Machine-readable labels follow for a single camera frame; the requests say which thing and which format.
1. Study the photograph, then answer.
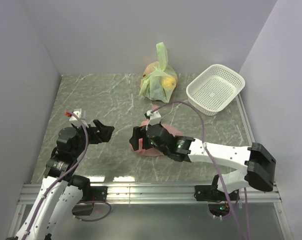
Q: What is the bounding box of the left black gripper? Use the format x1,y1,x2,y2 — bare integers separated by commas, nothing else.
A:
72,118,114,158

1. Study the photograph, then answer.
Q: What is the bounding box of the pink plastic bag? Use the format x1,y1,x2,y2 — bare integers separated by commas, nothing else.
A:
129,108,183,161

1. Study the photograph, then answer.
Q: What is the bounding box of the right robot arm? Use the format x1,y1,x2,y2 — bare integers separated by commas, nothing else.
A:
129,124,276,200

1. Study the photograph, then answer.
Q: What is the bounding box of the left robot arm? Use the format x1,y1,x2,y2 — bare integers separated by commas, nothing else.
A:
11,119,114,240

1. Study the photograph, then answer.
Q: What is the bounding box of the green plastic bag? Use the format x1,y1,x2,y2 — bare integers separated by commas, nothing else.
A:
139,42,178,103

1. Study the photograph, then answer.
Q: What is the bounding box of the yellow fruit in green bag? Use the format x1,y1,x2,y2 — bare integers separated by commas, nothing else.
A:
161,77,177,91

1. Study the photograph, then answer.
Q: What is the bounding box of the orange fruit in green bag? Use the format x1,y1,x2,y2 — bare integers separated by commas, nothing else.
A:
142,61,159,78

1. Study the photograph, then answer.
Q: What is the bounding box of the white perforated plastic basket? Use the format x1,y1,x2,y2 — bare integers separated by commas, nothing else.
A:
186,64,245,116

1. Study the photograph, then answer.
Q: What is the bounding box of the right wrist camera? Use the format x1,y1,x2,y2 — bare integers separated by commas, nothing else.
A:
144,110,162,130

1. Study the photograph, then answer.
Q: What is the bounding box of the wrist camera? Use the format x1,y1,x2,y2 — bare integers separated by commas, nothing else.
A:
65,108,88,127
144,110,162,130

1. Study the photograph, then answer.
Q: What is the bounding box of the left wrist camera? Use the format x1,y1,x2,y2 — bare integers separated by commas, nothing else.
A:
65,108,88,127

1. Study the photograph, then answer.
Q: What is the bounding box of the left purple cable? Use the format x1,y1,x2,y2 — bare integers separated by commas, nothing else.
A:
25,112,112,233

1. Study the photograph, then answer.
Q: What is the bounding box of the purple cable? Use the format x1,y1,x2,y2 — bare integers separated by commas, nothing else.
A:
150,101,253,240
25,112,112,233

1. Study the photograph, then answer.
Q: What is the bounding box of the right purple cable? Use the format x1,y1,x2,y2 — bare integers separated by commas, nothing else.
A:
150,101,253,240

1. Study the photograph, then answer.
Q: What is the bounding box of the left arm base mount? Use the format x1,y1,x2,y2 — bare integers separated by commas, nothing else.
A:
72,186,108,216

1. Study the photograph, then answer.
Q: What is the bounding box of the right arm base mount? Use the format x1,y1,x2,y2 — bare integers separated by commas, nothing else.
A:
194,184,231,219

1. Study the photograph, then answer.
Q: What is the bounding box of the aluminium front rail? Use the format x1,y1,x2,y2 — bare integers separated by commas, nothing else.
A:
17,182,282,205

